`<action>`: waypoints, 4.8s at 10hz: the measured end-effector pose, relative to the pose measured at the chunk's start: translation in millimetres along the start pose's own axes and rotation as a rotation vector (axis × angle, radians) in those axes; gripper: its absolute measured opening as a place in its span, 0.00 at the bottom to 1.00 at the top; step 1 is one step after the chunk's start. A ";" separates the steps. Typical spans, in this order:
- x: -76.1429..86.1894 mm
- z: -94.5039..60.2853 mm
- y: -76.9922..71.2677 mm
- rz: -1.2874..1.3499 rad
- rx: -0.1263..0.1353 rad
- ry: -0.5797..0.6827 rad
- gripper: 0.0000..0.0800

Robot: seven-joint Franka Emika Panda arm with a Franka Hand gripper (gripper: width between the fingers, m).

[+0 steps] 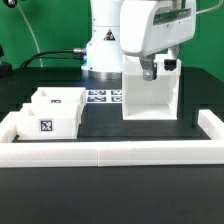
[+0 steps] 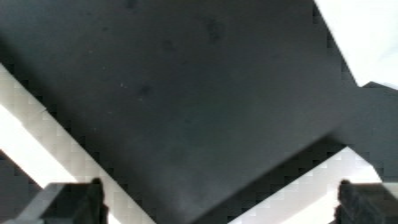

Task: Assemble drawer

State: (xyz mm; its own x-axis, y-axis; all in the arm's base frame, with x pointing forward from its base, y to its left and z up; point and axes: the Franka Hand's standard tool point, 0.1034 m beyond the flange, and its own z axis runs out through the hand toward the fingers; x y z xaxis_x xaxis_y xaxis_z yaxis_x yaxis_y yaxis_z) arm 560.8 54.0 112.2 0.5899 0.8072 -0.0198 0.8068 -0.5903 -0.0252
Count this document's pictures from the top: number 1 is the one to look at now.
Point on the printed marker sheet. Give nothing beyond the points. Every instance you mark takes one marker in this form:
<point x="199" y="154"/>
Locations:
<point x="104" y="96"/>

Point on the white drawer cabinet box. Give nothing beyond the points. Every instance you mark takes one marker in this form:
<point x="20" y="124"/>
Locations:
<point x="149" y="100"/>

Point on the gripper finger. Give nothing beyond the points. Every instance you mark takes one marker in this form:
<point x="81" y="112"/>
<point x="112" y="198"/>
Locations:
<point x="149" y="68"/>
<point x="170" y="62"/>

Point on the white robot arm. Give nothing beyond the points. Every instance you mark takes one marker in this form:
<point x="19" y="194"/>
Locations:
<point x="103" y="51"/>

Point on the white front drawer tray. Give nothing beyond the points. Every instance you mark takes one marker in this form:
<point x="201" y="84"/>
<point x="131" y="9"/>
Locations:
<point x="48" y="121"/>

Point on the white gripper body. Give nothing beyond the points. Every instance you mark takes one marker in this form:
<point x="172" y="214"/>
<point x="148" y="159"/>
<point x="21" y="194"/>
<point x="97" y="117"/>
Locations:
<point x="150" y="26"/>

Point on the white rear drawer tray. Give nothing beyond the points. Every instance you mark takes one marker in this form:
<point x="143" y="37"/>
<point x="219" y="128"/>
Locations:
<point x="60" y="95"/>

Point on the black device at left edge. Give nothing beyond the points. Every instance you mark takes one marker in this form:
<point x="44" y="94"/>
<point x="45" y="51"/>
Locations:
<point x="5" y="67"/>

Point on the white U-shaped border frame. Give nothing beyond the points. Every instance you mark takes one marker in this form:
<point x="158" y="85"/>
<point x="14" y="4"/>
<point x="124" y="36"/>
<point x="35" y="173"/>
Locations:
<point x="99" y="154"/>

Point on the white drawer tray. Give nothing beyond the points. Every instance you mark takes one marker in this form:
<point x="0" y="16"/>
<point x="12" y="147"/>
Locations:
<point x="60" y="95"/>
<point x="48" y="121"/>

